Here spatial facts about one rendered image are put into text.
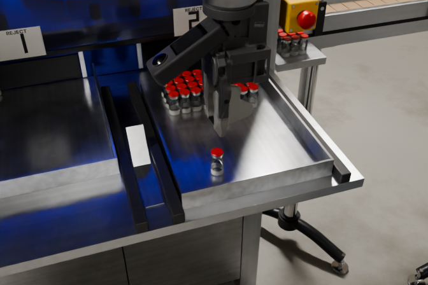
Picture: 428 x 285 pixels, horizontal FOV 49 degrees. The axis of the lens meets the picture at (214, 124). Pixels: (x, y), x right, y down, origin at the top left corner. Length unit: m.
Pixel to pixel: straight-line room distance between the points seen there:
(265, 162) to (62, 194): 0.34
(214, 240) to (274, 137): 0.62
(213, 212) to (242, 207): 0.05
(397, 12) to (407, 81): 1.59
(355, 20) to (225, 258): 0.80
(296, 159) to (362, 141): 1.57
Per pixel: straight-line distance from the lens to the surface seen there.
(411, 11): 1.42
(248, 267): 1.61
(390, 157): 2.35
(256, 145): 0.87
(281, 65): 1.13
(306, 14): 1.06
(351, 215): 2.01
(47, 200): 0.81
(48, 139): 0.93
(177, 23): 0.99
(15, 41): 0.97
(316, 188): 0.80
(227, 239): 1.46
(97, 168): 0.81
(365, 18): 1.34
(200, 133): 0.89
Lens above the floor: 1.43
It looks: 36 degrees down
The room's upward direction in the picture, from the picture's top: straight up
